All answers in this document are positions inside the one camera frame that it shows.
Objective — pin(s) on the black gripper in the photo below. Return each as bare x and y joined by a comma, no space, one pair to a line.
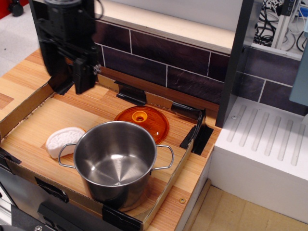
65,29

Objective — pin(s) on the stainless steel pot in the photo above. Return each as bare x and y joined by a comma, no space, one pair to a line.
115,160

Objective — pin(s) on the orange transparent pot lid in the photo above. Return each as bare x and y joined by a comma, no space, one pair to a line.
148,118

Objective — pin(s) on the cardboard fence with black tape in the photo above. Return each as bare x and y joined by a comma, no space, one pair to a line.
30,112

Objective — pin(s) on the white toy bread slice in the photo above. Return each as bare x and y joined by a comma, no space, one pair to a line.
60,138

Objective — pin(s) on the black caster wheel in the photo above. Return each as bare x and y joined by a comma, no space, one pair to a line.
15,8

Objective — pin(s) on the light wooden shelf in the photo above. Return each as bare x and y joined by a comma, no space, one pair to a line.
169,27

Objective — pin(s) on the brass screw in tabletop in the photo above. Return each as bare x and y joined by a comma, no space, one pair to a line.
182,200

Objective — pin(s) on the white ridged drainboard sink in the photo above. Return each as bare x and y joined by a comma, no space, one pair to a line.
261,155

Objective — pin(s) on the dark grey vertical post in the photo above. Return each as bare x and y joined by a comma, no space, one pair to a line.
244,36

